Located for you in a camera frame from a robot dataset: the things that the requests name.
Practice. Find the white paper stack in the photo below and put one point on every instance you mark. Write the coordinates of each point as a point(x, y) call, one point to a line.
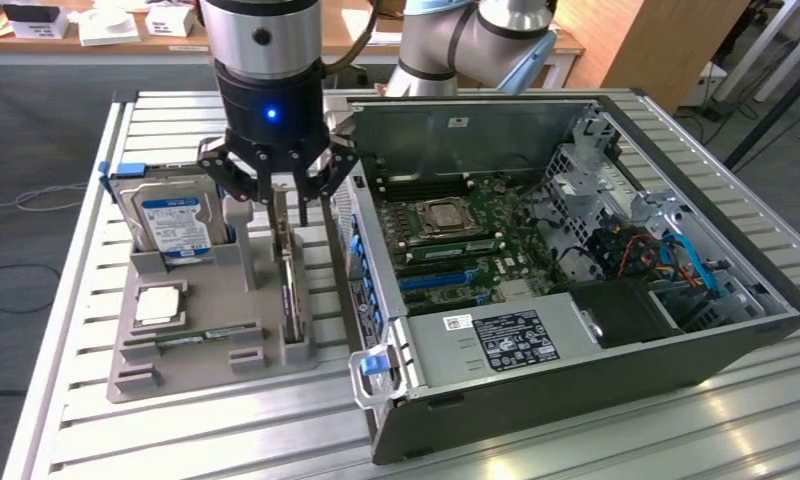
point(383, 39)

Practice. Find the grey parts rack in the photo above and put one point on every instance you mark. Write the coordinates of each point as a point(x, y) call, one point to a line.
point(227, 300)

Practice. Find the small white printed box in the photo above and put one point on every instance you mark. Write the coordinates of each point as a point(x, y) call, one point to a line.
point(169, 22)

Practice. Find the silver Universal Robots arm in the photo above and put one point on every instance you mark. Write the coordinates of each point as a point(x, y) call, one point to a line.
point(260, 50)

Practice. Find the blue case latch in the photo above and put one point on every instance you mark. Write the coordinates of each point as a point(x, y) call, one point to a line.
point(374, 364)

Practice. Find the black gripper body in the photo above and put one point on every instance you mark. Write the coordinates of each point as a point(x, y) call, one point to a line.
point(273, 100)

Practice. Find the silver CPU chip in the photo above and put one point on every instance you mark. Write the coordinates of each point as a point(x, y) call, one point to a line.
point(157, 305)

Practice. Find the blue expansion slot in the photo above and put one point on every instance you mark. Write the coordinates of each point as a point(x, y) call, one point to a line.
point(434, 281)

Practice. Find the metal CPU socket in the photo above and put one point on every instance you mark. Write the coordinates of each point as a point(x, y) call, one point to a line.
point(443, 217)

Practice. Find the hard disk with blue label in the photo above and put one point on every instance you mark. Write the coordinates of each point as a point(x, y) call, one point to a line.
point(173, 220)

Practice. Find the wooden cabinet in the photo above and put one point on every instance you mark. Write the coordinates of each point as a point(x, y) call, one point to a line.
point(674, 50)

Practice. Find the white box with black top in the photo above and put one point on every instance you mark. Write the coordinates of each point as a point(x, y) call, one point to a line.
point(36, 25)

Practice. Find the silver metal drive cage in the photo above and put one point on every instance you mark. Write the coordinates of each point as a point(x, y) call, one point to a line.
point(587, 200)

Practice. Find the silver finned chipset heatsink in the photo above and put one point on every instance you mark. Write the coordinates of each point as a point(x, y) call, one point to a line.
point(516, 290)

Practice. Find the white box with round item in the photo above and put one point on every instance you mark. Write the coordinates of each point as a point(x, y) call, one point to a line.
point(107, 30)

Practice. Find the blue disk caddy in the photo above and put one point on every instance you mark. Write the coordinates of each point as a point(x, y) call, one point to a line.
point(129, 169)

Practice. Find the grey power supply unit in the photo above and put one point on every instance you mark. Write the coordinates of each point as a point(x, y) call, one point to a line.
point(507, 335)

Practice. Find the black open PC case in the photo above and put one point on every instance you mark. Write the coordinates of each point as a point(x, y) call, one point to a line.
point(574, 400)

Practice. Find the green Dell motherboard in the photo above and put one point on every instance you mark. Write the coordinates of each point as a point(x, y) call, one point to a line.
point(500, 200)

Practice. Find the black Nvidia graphics card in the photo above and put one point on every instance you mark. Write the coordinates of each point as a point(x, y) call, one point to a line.
point(292, 300)

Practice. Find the long wooden desk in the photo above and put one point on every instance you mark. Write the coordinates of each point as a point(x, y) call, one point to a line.
point(60, 44)

